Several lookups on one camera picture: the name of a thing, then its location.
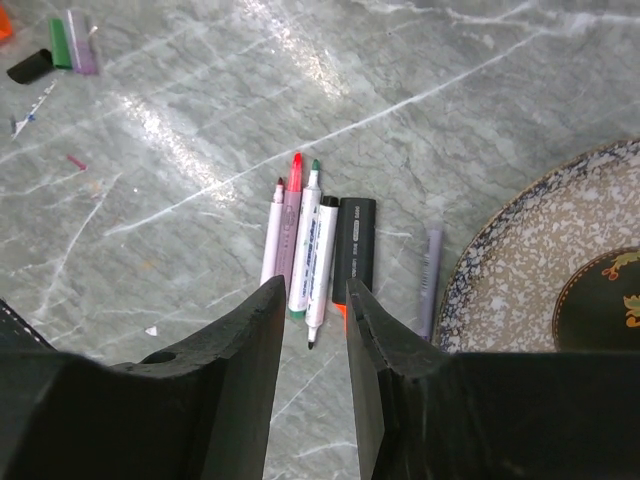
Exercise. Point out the black capped marker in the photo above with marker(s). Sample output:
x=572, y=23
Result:
x=321, y=266

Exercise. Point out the pink highlighter cap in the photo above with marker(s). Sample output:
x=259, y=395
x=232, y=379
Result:
x=78, y=39

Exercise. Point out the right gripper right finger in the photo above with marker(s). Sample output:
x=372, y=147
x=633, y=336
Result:
x=421, y=413

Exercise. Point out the speckled grey plate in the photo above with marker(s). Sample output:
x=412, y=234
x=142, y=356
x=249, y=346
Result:
x=504, y=288

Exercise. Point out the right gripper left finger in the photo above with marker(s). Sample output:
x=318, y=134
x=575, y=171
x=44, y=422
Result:
x=197, y=409

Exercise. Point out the black marker cap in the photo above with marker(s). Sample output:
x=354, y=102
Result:
x=32, y=68

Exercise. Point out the pink highlighter pen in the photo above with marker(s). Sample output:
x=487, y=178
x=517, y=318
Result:
x=289, y=221

